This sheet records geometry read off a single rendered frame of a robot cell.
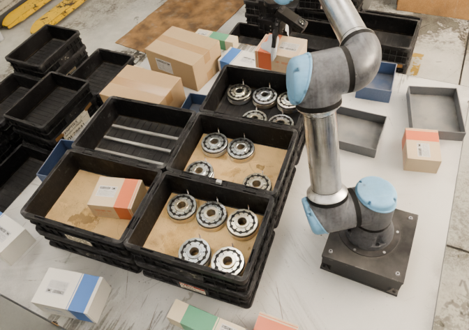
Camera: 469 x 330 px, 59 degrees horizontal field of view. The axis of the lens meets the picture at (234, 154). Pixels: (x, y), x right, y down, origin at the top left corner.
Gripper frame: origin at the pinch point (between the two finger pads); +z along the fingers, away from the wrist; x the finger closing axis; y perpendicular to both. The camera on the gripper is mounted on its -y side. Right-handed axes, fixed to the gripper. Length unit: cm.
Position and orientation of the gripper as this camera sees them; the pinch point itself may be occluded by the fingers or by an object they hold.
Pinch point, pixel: (280, 50)
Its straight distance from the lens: 157.3
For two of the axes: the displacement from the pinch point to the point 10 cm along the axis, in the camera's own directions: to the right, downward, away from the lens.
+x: -4.2, 7.2, -5.5
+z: 1.1, 6.4, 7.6
